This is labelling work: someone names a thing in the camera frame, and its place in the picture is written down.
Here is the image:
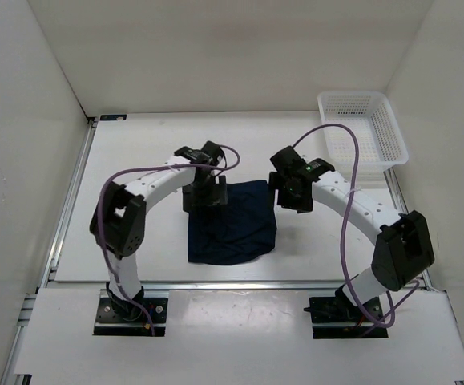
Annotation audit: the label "aluminium rail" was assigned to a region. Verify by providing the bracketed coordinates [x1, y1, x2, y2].
[46, 279, 433, 293]
[0, 117, 99, 384]
[383, 168, 433, 290]

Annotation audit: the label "aluminium front rail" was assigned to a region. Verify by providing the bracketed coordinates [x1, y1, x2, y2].
[46, 279, 433, 293]

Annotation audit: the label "aluminium right rail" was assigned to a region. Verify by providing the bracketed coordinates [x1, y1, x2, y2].
[383, 168, 433, 290]

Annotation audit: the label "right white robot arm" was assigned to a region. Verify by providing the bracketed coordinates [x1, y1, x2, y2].
[269, 155, 435, 321]

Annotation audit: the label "blue label sticker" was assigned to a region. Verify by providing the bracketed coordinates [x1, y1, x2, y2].
[99, 114, 127, 121]

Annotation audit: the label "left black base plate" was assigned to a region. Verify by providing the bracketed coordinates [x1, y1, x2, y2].
[93, 290, 168, 337]

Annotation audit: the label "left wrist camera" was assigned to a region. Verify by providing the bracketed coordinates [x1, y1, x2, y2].
[200, 140, 225, 167]

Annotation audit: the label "white plastic basket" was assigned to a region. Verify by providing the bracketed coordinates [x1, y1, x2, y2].
[317, 91, 409, 175]

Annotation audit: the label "navy blue shorts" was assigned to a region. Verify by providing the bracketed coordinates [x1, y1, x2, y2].
[188, 180, 277, 266]

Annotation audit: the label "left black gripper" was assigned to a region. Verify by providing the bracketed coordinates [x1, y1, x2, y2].
[181, 174, 226, 217]

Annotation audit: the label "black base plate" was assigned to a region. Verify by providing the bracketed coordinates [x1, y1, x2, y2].
[93, 290, 168, 337]
[304, 297, 389, 340]

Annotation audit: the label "aluminium left rail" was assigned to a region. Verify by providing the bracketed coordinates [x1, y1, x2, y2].
[0, 117, 99, 384]

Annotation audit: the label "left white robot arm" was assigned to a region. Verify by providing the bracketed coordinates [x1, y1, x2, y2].
[90, 141, 228, 321]

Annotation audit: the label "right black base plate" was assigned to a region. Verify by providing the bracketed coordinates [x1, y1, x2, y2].
[304, 297, 389, 340]

